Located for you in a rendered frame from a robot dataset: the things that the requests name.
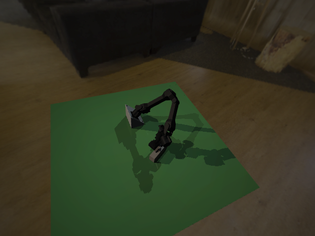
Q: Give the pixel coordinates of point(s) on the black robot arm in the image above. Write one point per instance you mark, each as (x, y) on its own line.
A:
(170, 124)

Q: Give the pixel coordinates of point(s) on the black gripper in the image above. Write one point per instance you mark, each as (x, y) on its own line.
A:
(155, 143)

